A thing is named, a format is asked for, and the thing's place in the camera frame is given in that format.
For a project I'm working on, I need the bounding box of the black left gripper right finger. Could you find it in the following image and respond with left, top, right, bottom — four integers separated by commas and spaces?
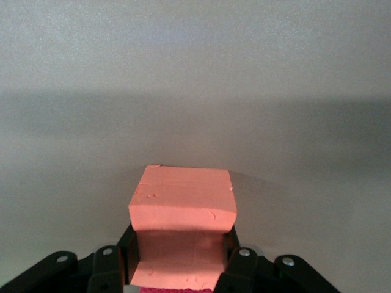
214, 226, 342, 293

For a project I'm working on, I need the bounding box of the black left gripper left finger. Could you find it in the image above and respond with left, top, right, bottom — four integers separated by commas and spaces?
0, 223, 139, 293

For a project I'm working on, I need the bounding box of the orange foam cube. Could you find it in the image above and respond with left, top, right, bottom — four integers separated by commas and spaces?
128, 164, 239, 289

